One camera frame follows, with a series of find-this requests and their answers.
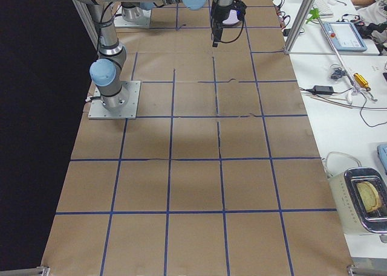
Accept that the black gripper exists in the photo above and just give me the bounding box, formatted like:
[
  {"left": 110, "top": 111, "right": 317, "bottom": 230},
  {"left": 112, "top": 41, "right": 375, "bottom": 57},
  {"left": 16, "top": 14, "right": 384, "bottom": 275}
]
[{"left": 211, "top": 4, "right": 232, "bottom": 48}]

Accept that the lilac round plate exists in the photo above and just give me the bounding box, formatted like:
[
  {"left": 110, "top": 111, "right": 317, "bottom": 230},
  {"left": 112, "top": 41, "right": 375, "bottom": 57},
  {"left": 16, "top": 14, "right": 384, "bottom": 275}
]
[{"left": 223, "top": 10, "right": 241, "bottom": 27}]

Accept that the green plastic clamp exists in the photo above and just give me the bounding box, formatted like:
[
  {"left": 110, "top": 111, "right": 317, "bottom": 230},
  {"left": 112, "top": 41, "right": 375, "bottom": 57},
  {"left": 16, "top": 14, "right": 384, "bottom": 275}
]
[{"left": 305, "top": 8, "right": 320, "bottom": 24}]

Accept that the black power adapter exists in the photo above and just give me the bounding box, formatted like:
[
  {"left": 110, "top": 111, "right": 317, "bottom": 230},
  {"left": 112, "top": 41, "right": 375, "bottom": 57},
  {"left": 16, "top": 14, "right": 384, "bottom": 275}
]
[{"left": 312, "top": 85, "right": 334, "bottom": 95}]

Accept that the blue teach pendant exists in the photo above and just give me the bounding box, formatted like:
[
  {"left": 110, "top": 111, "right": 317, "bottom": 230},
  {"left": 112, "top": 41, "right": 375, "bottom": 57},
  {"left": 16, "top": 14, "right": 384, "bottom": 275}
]
[{"left": 322, "top": 22, "right": 368, "bottom": 52}]

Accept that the yellow cylindrical tool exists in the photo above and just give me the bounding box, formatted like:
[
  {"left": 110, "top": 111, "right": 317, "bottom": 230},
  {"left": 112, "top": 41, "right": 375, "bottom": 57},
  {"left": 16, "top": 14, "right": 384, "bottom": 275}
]
[{"left": 353, "top": 73, "right": 371, "bottom": 91}]

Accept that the long metal rod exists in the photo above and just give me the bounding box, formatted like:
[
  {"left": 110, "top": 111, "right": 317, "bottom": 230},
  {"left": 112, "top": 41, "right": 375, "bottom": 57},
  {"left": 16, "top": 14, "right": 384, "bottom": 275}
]
[{"left": 317, "top": 18, "right": 361, "bottom": 94}]

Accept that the person in white shirt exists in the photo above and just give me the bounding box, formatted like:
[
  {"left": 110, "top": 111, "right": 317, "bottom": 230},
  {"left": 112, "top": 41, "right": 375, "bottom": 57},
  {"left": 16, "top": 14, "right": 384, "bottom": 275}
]
[{"left": 351, "top": 0, "right": 386, "bottom": 24}]

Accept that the cream toaster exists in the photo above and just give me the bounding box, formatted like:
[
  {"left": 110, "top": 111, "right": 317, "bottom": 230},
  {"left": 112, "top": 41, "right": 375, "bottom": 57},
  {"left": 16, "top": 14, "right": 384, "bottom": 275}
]
[{"left": 328, "top": 167, "right": 386, "bottom": 236}]

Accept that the toast slice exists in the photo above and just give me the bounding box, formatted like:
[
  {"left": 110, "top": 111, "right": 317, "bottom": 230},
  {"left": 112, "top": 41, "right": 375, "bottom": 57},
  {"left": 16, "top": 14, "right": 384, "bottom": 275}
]
[{"left": 356, "top": 181, "right": 382, "bottom": 213}]

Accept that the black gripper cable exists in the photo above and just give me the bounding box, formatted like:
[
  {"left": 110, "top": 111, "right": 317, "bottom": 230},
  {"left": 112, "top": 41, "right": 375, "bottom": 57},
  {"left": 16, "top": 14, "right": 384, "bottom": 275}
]
[{"left": 219, "top": 0, "right": 247, "bottom": 43}]

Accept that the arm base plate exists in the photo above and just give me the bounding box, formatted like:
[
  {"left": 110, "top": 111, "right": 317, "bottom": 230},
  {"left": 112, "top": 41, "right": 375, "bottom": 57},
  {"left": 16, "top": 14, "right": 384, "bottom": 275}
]
[
  {"left": 114, "top": 7, "right": 151, "bottom": 28},
  {"left": 88, "top": 81, "right": 141, "bottom": 120}
]

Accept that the aluminium frame post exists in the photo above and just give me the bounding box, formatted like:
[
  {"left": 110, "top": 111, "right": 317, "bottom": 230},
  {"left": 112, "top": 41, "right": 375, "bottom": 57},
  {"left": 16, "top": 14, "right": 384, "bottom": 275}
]
[{"left": 284, "top": 0, "right": 315, "bottom": 54}]

